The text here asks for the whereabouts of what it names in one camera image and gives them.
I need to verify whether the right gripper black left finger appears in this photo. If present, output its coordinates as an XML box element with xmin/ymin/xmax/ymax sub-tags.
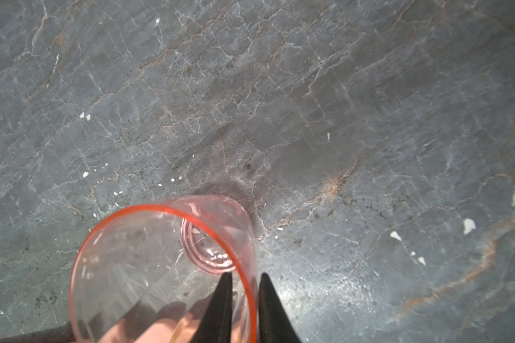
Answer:
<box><xmin>190</xmin><ymin>272</ymin><xmax>233</xmax><ymax>343</ymax></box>

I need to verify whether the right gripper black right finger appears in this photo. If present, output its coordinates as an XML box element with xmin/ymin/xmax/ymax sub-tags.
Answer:
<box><xmin>258</xmin><ymin>273</ymin><xmax>301</xmax><ymax>343</ymax></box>

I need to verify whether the pink plastic cup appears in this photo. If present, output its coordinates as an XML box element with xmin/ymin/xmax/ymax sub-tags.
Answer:
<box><xmin>69</xmin><ymin>195</ymin><xmax>258</xmax><ymax>342</ymax></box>

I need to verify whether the pink tray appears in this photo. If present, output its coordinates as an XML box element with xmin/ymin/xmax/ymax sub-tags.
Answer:
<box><xmin>100</xmin><ymin>297</ymin><xmax>211</xmax><ymax>342</ymax></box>

